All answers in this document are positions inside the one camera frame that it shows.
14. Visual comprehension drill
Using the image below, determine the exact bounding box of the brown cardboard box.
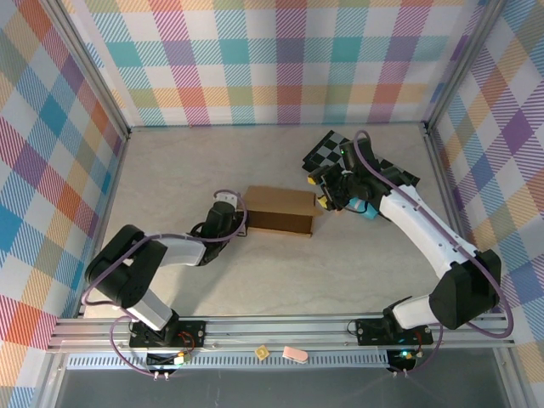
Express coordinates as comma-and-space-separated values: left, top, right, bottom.
245, 185, 323, 239

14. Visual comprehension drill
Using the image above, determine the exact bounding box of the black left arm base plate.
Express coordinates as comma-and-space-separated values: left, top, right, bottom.
128, 319, 208, 349

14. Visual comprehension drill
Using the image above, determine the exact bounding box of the aluminium frame post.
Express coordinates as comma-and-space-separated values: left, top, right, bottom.
44, 0, 131, 141
422, 0, 511, 135

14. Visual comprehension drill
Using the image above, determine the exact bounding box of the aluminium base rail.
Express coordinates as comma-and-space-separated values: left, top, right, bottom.
46, 312, 516, 354

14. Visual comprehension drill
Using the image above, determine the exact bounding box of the teal pink handheld tool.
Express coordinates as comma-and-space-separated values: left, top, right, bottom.
344, 195, 378, 221

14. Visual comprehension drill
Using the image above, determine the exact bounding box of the black grey checkerboard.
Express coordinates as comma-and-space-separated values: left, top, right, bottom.
302, 130, 422, 190

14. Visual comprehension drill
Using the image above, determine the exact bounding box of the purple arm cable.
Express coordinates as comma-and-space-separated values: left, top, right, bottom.
352, 129, 513, 377
82, 189, 250, 377

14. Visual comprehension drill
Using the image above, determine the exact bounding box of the grey slotted cable duct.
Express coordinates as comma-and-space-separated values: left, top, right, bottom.
66, 350, 391, 371

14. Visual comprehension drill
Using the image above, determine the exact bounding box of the aluminium frame side rail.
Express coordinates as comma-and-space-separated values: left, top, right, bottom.
76, 129, 131, 320

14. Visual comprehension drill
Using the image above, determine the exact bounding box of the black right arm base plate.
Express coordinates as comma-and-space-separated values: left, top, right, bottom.
354, 317, 434, 346

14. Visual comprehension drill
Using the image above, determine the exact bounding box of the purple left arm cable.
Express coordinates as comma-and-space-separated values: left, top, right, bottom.
82, 189, 250, 377

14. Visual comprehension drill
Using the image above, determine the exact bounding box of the pink eraser block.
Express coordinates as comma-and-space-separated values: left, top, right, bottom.
282, 346, 309, 365

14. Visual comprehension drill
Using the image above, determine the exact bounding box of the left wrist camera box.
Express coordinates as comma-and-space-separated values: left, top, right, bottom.
213, 190, 241, 209

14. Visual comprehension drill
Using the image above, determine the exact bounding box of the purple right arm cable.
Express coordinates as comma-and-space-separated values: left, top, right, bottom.
352, 129, 513, 377

